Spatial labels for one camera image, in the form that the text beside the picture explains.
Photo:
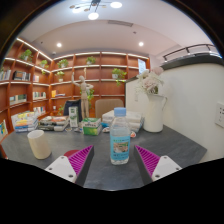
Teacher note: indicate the stack of dark books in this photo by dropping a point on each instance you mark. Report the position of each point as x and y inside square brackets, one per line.
[53, 122]

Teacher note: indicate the recessed ceiling spotlight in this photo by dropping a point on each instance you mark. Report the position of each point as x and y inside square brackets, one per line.
[59, 44]
[141, 43]

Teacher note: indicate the clear blue-capped water bottle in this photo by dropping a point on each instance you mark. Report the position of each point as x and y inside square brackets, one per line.
[120, 140]

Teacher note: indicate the wooden artist mannequin figure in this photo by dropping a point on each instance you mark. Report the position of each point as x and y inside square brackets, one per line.
[84, 96]

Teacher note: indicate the wooden wall shelf unit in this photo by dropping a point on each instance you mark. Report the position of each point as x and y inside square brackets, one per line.
[100, 71]

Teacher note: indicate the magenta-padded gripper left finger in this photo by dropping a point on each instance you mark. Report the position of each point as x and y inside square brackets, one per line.
[63, 166]

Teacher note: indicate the ceiling air vent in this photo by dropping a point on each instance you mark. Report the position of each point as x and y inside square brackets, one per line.
[120, 23]

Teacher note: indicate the stack of colourful books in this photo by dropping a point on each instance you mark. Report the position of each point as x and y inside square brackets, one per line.
[25, 122]

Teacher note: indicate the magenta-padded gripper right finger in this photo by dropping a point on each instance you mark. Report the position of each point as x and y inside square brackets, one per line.
[165, 166]

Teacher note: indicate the dark blue chair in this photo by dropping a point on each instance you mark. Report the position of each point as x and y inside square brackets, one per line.
[71, 106]

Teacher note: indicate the small painted shell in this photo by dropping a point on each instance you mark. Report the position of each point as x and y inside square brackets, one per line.
[133, 134]
[106, 130]

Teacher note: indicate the white wall socket panel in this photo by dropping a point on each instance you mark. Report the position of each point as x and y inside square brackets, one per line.
[220, 115]

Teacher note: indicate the white ceramic pitcher vase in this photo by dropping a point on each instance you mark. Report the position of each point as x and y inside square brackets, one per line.
[153, 115]

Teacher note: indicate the green tissue box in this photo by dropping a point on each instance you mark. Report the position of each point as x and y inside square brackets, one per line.
[91, 126]

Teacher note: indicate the small green-white carton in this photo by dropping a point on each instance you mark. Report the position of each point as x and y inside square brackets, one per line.
[73, 117]

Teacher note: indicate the round-bulb ceiling chandelier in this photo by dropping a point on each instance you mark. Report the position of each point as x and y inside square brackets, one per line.
[93, 15]

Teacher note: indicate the beige upholstered chair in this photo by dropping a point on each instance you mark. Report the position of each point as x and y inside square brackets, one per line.
[107, 107]

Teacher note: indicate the flat round red coaster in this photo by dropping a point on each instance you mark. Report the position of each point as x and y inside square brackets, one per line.
[70, 153]

